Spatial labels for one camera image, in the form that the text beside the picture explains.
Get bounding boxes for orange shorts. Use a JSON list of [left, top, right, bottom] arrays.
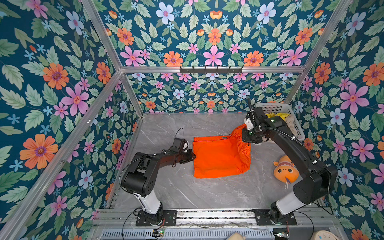
[[193, 124, 251, 179]]

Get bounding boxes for yellow shorts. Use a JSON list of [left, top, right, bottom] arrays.
[[266, 113, 290, 121]]

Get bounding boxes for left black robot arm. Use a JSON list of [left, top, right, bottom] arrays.
[[119, 128, 196, 226]]

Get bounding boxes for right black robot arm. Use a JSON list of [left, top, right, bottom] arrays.
[[242, 100, 338, 225]]

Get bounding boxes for beige shorts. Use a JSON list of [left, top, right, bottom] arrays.
[[285, 115, 298, 137]]

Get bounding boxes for white plastic laundry basket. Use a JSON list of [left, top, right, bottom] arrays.
[[256, 103, 305, 141]]

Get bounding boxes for orange plush toy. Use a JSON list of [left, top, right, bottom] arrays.
[[273, 155, 300, 190]]

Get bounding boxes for beige rounded object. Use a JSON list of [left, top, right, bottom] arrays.
[[226, 233, 246, 240]]

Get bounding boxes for white round device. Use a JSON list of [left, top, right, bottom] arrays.
[[310, 230, 339, 240]]

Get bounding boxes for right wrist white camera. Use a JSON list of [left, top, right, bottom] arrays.
[[244, 118, 254, 131]]

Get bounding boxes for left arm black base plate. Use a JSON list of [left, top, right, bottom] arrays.
[[136, 210, 177, 227]]

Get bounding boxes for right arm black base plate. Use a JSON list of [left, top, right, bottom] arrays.
[[252, 209, 297, 226]]

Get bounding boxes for black wall hook rail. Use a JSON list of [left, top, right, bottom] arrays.
[[179, 66, 243, 75]]

